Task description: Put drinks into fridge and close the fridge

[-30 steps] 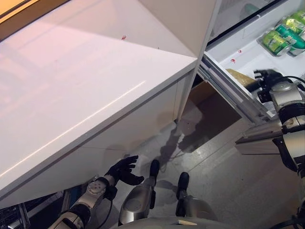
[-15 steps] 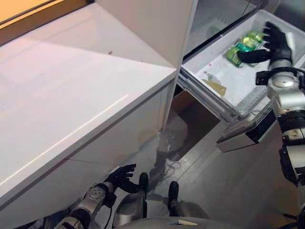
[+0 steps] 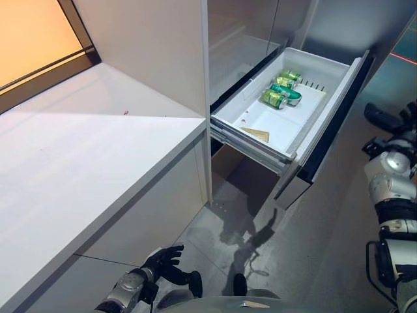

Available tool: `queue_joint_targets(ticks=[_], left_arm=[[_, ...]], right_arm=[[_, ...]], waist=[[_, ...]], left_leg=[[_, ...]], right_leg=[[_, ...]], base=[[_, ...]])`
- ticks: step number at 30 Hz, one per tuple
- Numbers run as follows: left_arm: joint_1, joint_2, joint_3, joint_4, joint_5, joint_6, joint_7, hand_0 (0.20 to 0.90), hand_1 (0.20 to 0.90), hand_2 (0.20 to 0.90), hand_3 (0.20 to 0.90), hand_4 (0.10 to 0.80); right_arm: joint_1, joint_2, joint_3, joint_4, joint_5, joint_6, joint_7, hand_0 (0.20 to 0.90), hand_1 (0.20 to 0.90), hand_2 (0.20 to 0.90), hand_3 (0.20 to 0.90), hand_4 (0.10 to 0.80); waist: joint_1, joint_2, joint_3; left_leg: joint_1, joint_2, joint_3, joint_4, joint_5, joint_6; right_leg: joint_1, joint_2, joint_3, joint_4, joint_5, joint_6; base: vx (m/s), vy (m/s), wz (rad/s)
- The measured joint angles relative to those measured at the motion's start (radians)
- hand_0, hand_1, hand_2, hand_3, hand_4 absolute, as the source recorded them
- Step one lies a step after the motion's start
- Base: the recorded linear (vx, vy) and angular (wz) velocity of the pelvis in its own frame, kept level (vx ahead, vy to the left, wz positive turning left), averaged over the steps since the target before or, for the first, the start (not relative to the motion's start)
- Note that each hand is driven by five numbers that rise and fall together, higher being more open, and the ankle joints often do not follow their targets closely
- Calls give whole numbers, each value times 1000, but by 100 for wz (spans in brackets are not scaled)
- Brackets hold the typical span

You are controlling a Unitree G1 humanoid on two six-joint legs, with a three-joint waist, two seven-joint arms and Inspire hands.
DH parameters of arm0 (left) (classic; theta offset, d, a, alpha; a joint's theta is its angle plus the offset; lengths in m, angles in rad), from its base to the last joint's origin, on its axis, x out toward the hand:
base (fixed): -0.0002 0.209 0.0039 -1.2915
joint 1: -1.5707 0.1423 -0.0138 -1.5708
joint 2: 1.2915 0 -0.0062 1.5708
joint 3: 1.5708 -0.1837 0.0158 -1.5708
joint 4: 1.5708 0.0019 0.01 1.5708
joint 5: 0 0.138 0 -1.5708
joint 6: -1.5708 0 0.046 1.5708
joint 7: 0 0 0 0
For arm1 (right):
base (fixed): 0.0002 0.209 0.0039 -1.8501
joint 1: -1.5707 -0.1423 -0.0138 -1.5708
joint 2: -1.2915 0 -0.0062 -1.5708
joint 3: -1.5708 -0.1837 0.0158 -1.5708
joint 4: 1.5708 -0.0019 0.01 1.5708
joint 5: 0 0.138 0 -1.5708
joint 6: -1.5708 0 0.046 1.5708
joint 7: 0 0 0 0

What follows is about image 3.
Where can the white counter cabinet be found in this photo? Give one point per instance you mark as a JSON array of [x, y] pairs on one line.
[[81, 163]]

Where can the white pull-out fridge drawer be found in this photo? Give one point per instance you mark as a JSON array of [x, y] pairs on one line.
[[277, 120]]

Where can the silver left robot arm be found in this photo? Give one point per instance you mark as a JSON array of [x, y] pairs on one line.
[[127, 290]]

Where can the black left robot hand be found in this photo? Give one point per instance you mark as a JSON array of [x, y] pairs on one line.
[[163, 259]]

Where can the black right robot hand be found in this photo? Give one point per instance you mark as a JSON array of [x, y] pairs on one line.
[[387, 117]]

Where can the amber lit panel black frame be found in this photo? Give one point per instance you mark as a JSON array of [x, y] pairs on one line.
[[32, 39]]

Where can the black right robot foot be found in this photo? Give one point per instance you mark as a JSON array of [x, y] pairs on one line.
[[240, 284]]

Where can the dark green drink can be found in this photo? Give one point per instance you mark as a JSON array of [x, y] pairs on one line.
[[286, 94]]

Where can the stainless steel fridge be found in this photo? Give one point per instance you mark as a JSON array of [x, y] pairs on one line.
[[241, 32]]

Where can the tea bottle with white cap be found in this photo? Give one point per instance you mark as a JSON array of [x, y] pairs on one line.
[[257, 134]]

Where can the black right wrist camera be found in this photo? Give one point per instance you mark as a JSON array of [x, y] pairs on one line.
[[374, 146]]

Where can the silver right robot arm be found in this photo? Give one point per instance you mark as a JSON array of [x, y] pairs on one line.
[[391, 189]]

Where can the light green drink can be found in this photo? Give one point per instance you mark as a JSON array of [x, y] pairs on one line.
[[273, 99], [286, 82], [290, 75]]

